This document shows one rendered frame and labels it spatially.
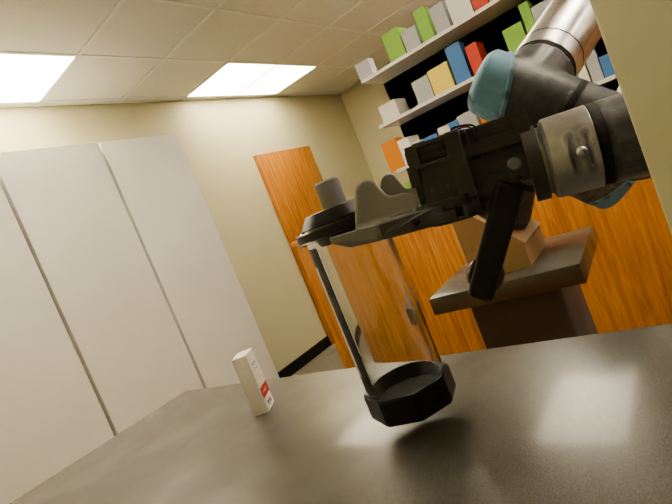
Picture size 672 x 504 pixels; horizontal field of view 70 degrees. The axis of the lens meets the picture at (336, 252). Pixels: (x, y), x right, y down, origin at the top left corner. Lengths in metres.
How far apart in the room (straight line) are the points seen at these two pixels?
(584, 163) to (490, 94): 0.16
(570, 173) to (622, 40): 0.28
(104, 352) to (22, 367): 0.41
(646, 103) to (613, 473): 0.31
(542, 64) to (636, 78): 0.40
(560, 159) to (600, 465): 0.25
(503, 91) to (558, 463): 0.37
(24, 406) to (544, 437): 2.67
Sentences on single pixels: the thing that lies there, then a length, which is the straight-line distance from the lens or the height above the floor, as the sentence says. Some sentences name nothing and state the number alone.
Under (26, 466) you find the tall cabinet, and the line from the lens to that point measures 2.94.
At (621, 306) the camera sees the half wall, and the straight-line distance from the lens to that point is 2.44.
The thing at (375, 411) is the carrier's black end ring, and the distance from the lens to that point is 0.55.
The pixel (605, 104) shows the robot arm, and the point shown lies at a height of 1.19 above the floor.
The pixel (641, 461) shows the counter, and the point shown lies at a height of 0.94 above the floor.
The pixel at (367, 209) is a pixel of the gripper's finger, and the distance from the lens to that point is 0.46.
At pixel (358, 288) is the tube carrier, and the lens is 0.49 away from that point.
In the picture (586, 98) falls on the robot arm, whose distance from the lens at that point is 0.57.
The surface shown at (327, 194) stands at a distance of 0.51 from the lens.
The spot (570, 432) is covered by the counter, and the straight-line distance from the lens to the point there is 0.49.
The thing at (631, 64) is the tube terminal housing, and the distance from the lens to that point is 0.19.
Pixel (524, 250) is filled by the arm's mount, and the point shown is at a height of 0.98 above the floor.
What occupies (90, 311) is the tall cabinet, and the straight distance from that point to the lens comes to 3.08.
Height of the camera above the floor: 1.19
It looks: 4 degrees down
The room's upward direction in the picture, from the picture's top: 22 degrees counter-clockwise
